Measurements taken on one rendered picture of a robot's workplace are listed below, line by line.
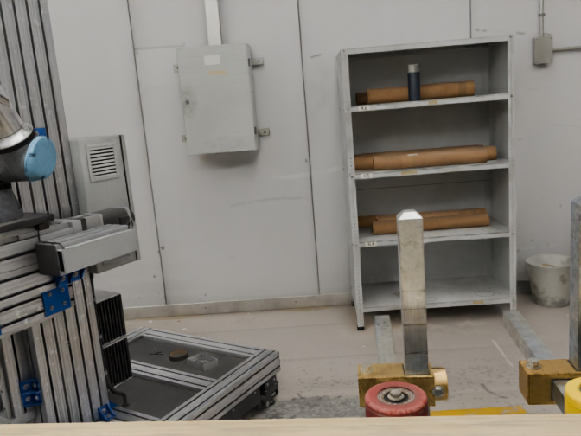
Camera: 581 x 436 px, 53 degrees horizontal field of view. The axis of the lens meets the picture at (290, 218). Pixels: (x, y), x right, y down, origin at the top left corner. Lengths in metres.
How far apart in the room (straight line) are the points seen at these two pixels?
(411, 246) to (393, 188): 2.77
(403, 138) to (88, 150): 2.08
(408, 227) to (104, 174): 1.45
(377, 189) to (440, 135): 0.50
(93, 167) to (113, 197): 0.14
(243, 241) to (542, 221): 1.87
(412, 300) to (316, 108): 2.75
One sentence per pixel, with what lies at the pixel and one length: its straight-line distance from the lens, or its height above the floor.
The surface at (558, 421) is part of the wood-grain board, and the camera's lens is 0.77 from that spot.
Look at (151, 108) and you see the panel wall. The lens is 3.68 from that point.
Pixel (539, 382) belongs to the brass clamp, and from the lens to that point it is 0.96.
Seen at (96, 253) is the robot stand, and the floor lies 0.91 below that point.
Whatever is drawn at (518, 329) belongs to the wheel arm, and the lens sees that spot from 1.14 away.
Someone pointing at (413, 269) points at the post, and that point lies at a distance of 0.87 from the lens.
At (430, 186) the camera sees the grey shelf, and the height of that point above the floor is 0.73.
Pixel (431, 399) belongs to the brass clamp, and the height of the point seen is 0.83.
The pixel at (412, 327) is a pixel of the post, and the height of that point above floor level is 0.94.
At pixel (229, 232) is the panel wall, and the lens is 3.68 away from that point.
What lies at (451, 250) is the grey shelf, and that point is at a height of 0.31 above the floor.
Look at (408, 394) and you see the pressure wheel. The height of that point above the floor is 0.91.
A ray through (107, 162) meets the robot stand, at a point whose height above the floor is 1.14.
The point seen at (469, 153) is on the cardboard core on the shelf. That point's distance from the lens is 3.27.
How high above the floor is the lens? 1.28
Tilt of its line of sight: 11 degrees down
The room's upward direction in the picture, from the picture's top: 5 degrees counter-clockwise
